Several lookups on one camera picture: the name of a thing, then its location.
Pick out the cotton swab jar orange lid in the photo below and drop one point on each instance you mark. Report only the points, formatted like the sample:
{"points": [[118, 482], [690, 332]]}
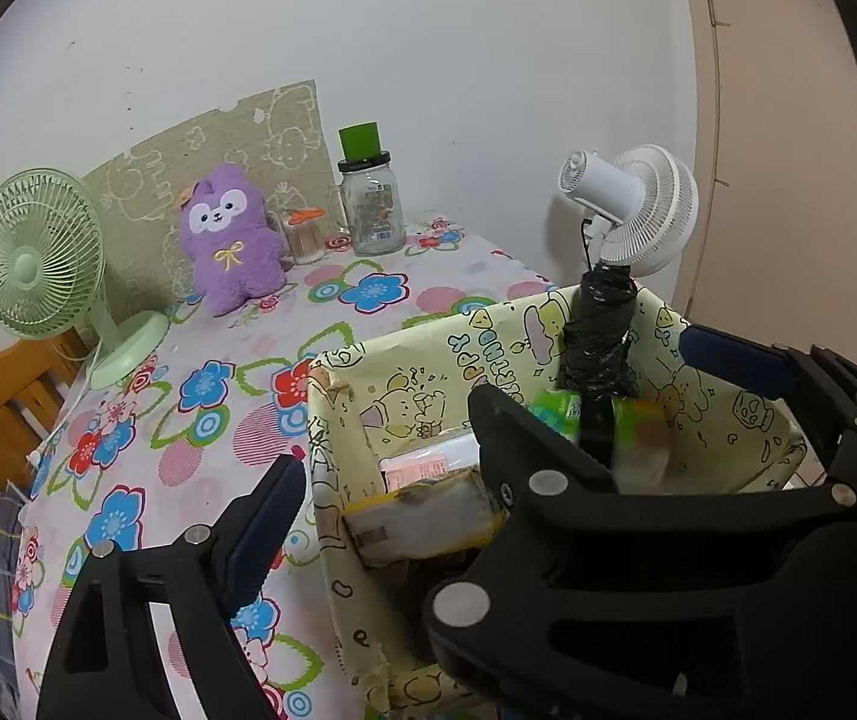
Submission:
{"points": [[303, 240]]}

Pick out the pink packet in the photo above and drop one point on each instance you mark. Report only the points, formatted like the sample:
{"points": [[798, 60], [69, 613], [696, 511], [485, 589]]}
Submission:
{"points": [[421, 469]]}

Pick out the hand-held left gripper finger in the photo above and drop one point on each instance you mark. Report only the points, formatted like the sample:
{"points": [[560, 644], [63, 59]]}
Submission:
{"points": [[263, 532]]}

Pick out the beige door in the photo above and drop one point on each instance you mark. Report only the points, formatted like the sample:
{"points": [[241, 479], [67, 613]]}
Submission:
{"points": [[773, 127]]}

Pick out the purple plush toy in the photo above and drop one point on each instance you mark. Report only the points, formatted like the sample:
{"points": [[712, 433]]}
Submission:
{"points": [[230, 255]]}

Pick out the yellow packet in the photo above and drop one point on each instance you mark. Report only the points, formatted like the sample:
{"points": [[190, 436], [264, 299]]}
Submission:
{"points": [[428, 514]]}

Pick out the black plastic bag roll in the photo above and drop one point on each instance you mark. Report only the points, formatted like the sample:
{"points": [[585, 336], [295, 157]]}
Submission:
{"points": [[597, 337]]}

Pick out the floral tablecloth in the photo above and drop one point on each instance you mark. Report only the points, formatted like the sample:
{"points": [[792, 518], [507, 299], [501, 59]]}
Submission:
{"points": [[196, 450]]}

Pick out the green desk fan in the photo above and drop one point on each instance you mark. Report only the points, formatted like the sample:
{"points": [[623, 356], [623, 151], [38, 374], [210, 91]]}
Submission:
{"points": [[27, 266]]}

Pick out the white standing fan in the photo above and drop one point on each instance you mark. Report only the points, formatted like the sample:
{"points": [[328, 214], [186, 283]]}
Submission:
{"points": [[646, 210]]}

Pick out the glass jar with black lid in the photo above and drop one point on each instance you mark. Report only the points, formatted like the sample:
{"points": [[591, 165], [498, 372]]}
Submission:
{"points": [[376, 217]]}

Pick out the green packet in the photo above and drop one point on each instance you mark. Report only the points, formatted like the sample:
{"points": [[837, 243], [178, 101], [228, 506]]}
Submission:
{"points": [[552, 409]]}

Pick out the yellow cartoon printed box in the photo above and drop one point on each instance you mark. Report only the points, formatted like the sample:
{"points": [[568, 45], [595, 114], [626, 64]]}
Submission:
{"points": [[413, 390]]}

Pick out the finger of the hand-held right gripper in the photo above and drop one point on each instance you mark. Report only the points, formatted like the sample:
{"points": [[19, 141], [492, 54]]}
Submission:
{"points": [[548, 480], [728, 360]]}

